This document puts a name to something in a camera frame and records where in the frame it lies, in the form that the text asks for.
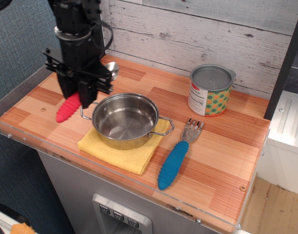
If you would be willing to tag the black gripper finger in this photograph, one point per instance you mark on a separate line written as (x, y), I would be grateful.
(68, 83)
(87, 93)

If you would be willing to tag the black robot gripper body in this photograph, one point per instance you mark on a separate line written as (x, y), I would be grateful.
(82, 56)

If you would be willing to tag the red handled metal spoon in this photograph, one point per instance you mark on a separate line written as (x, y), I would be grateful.
(72, 103)

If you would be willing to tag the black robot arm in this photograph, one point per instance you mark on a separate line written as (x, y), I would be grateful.
(78, 17)

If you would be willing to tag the silver steel pan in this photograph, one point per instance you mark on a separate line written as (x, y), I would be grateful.
(128, 120)

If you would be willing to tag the yellow folded cloth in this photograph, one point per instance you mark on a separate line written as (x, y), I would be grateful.
(132, 160)

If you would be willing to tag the grey toy kitchen cabinet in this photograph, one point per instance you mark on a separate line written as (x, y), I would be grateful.
(76, 181)

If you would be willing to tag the toy food can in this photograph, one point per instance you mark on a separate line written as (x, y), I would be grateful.
(210, 88)

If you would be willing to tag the silver dispenser button panel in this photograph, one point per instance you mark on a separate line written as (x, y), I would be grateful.
(114, 218)

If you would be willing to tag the orange object bottom left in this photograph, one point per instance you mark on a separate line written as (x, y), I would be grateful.
(21, 228)

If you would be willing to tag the white cabinet at right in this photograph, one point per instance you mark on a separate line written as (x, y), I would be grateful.
(278, 163)

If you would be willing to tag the blue handled metal fork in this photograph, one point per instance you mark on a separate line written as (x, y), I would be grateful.
(172, 164)

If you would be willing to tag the dark grey right post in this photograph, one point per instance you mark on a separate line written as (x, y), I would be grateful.
(283, 75)

